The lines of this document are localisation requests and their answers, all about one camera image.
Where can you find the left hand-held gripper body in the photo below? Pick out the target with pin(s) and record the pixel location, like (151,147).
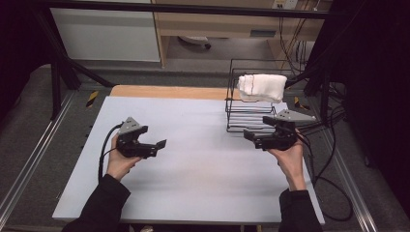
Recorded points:
(129,141)

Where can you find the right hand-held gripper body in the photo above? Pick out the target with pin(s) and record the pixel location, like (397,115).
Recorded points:
(285,135)

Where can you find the white cloth with coloured stitching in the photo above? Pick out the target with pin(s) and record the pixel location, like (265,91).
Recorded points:
(262,87)

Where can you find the person's left hand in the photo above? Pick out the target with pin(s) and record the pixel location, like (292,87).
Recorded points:
(117,164)

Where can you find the person's right hand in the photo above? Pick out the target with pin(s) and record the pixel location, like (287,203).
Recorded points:
(293,164)

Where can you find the black metal stand leg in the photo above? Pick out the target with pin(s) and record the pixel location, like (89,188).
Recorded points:
(55,83)

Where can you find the white cabinet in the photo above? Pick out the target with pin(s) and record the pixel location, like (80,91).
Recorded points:
(103,35)

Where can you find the grey chair base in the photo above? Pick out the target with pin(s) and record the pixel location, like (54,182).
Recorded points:
(195,40)

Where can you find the light wooden desk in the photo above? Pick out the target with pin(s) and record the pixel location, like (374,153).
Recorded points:
(209,27)

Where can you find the aluminium floor rail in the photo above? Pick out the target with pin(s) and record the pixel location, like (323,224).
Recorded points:
(35,151)
(348,180)

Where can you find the white wall socket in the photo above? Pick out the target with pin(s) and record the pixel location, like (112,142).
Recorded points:
(285,4)

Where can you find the black metal frame bar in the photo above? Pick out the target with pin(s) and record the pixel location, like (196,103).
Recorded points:
(193,8)

